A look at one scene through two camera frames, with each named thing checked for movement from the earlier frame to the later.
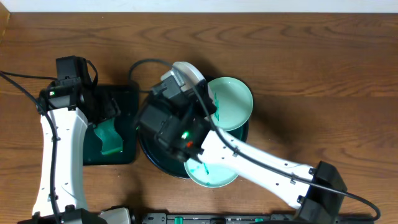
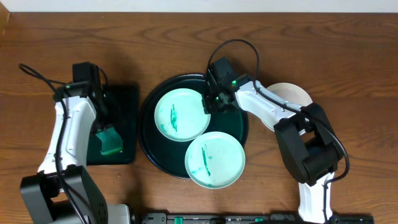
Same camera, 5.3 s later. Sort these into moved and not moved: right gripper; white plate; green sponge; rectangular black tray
Moved: white plate; right gripper
Not moved: rectangular black tray; green sponge
